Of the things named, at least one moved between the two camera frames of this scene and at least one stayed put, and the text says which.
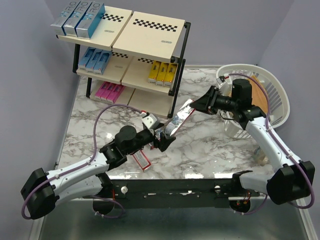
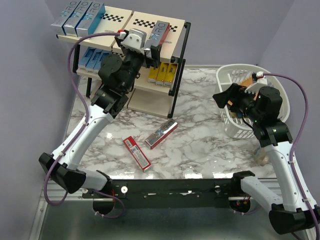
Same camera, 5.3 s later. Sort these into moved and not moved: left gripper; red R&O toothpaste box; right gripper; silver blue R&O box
Moved: right gripper; left gripper; red R&O toothpaste box
Not moved: silver blue R&O box
